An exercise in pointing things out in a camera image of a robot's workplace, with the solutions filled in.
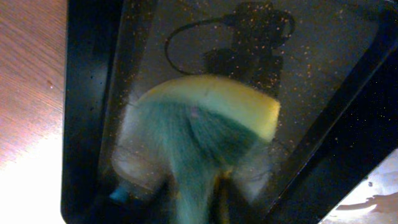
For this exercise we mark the green yellow sponge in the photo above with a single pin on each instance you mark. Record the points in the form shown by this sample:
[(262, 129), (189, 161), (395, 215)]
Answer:
[(193, 131)]

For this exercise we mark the black tray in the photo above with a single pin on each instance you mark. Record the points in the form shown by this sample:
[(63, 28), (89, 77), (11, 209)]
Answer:
[(326, 62)]

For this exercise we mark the brown tray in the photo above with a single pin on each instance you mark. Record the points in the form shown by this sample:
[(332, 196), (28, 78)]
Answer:
[(373, 200)]

